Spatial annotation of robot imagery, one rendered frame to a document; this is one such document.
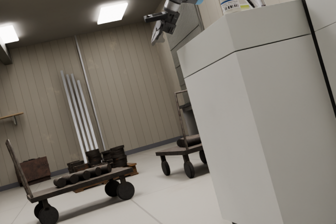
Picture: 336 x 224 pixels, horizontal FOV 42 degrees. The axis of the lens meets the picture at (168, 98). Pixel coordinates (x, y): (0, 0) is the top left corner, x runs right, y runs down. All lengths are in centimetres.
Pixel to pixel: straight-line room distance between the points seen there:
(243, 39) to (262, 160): 47
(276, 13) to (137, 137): 1025
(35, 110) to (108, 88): 197
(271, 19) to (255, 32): 9
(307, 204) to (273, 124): 33
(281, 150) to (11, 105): 1048
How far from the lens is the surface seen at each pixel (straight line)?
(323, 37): 180
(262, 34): 175
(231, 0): 174
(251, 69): 169
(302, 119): 178
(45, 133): 1173
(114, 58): 1202
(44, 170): 1078
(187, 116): 736
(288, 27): 181
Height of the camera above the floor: 63
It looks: 3 degrees up
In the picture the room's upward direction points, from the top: 15 degrees counter-clockwise
